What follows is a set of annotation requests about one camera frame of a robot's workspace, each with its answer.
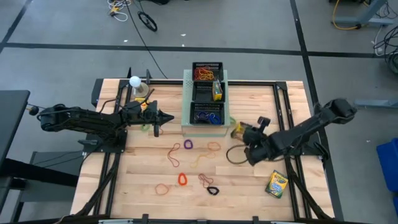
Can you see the orange rubber band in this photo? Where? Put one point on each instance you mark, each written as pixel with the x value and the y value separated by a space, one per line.
pixel 201 78
pixel 208 146
pixel 155 189

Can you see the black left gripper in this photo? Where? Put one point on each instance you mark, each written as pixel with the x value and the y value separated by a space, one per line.
pixel 133 116

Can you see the grey metal bar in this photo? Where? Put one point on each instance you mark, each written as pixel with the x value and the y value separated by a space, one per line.
pixel 379 103

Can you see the yellow rubber band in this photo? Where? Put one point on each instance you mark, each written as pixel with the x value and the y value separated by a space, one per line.
pixel 211 76
pixel 202 157
pixel 205 74

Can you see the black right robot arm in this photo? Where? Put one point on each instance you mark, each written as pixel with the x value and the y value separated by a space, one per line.
pixel 298 133

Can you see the black side table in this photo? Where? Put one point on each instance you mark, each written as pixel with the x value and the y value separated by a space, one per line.
pixel 12 118

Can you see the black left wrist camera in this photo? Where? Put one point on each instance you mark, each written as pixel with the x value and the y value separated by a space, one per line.
pixel 145 116

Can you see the wooden lamp with white bulb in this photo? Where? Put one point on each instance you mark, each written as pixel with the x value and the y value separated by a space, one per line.
pixel 135 81

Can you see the black round hoop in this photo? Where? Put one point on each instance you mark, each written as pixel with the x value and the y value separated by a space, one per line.
pixel 155 28

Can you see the blue plastic bin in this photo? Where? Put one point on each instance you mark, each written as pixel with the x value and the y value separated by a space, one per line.
pixel 388 165

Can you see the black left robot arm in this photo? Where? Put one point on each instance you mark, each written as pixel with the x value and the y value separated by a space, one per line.
pixel 93 119

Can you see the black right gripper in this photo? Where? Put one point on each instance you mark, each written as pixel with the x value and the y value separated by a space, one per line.
pixel 265 143

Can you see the grey metal stand base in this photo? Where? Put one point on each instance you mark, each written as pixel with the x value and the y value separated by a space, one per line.
pixel 367 20

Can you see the black aluminium table frame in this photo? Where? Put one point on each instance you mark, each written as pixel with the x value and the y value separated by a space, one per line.
pixel 252 83

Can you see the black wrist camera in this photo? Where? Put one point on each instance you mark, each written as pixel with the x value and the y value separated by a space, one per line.
pixel 251 138
pixel 145 116

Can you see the black plastic mesh basket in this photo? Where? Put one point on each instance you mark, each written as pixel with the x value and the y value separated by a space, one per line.
pixel 206 64
pixel 202 95
pixel 206 107

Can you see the yellow green crayon box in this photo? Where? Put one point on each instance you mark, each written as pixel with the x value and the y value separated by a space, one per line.
pixel 217 91
pixel 144 105
pixel 237 132
pixel 276 183

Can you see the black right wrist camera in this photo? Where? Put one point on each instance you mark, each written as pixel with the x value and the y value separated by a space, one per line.
pixel 251 138

